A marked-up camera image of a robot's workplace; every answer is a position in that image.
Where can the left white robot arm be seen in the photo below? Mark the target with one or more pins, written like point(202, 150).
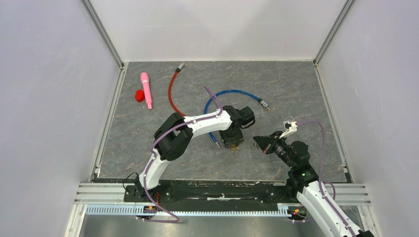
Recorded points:
point(175, 134)

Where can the pink cylindrical tube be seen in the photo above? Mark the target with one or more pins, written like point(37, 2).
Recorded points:
point(147, 90)

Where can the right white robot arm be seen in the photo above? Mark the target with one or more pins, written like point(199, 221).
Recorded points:
point(304, 185)

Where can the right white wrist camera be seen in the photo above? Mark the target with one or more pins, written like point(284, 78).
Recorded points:
point(290, 128)

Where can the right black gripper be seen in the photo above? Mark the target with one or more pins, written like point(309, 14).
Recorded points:
point(267, 143)

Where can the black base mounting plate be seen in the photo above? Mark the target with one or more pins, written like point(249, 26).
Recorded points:
point(193, 195)

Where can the red round cap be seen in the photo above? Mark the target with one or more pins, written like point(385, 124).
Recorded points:
point(139, 96)

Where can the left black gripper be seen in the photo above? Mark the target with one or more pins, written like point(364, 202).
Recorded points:
point(237, 139)

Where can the blue slotted cable duct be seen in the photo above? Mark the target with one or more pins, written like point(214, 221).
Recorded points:
point(140, 210)

